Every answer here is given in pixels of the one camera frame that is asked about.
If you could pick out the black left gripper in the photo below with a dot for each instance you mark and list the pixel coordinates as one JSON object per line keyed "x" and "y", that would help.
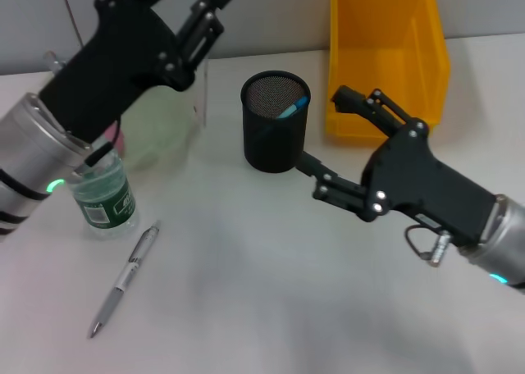
{"x": 119, "y": 62}

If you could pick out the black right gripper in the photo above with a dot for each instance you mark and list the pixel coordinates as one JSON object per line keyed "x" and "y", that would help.
{"x": 426, "y": 185}

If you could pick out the blue scissors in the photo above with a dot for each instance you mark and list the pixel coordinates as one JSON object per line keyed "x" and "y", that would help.
{"x": 293, "y": 107}

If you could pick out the transparent plastic ruler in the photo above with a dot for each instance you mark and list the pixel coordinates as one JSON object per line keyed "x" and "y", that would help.
{"x": 201, "y": 95}

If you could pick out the pink peach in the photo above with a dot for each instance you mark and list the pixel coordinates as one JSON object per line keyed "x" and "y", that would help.
{"x": 117, "y": 138}

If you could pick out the clear water bottle green label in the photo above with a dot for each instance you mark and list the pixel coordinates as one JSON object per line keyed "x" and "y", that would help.
{"x": 106, "y": 202}

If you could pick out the silver grey pen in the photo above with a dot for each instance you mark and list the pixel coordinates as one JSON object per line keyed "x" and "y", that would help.
{"x": 131, "y": 263}

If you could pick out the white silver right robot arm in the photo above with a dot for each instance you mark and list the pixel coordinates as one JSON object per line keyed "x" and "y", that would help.
{"x": 504, "y": 243}

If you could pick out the black mesh pen holder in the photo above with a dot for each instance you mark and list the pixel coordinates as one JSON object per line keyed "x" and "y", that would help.
{"x": 270, "y": 144}

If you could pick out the pale green wavy fruit plate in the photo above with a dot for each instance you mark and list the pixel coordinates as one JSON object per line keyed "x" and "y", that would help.
{"x": 164, "y": 115}

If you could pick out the yellow plastic bin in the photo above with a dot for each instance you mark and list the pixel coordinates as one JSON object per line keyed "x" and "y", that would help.
{"x": 381, "y": 54}

